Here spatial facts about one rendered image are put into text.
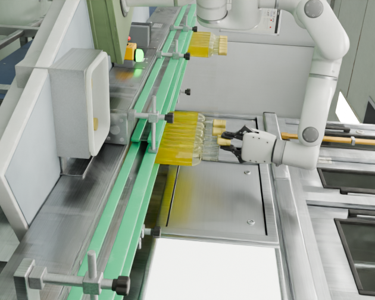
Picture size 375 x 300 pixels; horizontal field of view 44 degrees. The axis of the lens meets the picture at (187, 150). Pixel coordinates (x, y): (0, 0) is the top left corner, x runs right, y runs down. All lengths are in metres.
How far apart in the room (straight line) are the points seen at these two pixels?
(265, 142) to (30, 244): 0.78
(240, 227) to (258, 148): 0.27
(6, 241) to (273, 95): 6.61
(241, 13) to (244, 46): 5.93
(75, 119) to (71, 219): 0.23
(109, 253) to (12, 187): 0.23
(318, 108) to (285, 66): 6.15
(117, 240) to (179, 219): 0.38
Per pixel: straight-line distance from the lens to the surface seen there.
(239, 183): 1.53
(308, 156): 1.44
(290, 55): 7.49
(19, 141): 0.96
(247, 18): 1.47
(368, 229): 1.52
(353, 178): 1.78
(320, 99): 1.40
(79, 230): 1.01
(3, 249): 1.33
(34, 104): 1.02
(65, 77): 1.08
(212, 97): 7.65
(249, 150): 1.48
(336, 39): 1.38
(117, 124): 1.30
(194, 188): 1.48
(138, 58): 1.67
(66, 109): 1.11
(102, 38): 1.42
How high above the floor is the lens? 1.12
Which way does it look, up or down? 3 degrees down
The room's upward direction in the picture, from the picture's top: 94 degrees clockwise
